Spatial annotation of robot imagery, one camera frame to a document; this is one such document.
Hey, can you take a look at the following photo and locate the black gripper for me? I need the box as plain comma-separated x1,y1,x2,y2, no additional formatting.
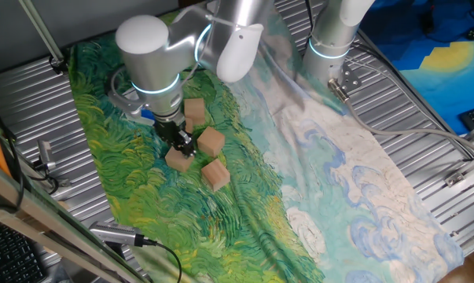
153,116,197,159

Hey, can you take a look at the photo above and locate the blue tissue pack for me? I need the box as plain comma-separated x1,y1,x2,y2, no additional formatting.
122,106,156,127

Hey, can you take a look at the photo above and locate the painted landscape cloth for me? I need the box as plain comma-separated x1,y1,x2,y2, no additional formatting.
67,0,465,283

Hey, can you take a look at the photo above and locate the black pole clamp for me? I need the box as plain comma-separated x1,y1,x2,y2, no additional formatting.
47,54,69,75

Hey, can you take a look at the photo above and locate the grey green pole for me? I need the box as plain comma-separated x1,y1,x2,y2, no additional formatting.
18,0,67,66

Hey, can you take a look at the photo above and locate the blue and yellow mat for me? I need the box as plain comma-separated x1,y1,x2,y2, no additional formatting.
358,0,474,137

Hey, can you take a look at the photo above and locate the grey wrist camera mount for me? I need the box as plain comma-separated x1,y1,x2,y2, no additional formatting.
108,89,148,119

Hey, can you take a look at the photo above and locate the black camera cable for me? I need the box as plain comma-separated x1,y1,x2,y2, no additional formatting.
133,234,183,283

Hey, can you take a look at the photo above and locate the silver bar camera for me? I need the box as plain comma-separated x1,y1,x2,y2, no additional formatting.
88,220,144,248

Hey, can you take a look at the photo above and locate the small silver camera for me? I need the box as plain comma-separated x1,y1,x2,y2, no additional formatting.
37,139,57,171

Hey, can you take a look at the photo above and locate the metal frame beam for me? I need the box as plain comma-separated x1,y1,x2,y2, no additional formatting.
0,156,145,283

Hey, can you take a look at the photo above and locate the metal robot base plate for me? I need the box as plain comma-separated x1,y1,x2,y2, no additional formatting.
340,62,362,94

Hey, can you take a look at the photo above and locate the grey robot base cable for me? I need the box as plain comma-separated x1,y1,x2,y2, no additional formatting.
327,77,474,158

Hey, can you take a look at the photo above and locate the aluminium bar with bracket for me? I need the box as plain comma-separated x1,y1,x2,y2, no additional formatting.
443,151,474,188

